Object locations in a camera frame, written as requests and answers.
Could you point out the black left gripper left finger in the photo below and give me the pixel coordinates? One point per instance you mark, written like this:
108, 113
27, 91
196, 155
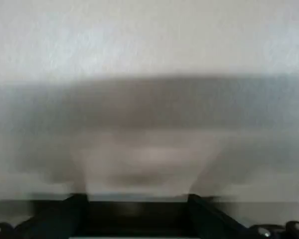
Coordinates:
52, 221

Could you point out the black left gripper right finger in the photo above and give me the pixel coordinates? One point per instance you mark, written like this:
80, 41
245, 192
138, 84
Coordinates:
219, 224

